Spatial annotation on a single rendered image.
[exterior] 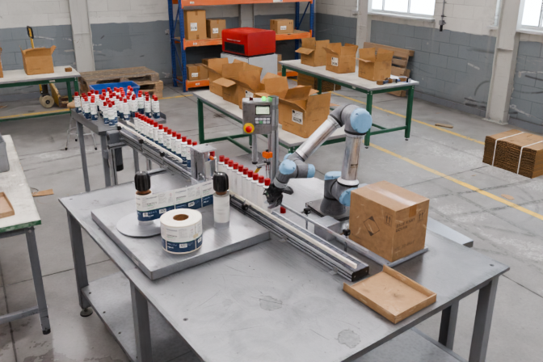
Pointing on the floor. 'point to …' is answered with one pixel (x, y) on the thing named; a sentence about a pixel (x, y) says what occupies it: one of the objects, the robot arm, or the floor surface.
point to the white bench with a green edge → (23, 220)
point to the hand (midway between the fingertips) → (271, 206)
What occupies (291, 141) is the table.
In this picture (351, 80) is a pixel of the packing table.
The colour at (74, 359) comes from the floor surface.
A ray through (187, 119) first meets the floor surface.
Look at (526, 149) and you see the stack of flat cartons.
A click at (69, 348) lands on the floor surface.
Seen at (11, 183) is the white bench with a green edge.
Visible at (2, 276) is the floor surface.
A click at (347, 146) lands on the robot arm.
